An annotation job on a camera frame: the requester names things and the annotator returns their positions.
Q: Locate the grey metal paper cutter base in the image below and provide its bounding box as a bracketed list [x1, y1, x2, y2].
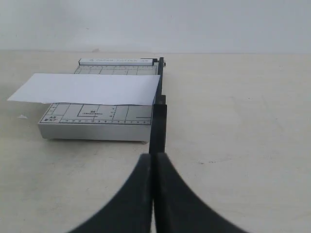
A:
[38, 57, 165, 142]

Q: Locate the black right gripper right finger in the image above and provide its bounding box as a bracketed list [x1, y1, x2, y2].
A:
[153, 153, 246, 233]

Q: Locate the black cutter blade arm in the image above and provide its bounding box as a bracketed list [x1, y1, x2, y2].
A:
[149, 57, 167, 155]

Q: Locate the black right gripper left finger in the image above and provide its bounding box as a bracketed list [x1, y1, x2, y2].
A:
[71, 154, 153, 233]

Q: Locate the white paper sheet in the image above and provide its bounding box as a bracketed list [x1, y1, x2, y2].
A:
[8, 73, 160, 105]

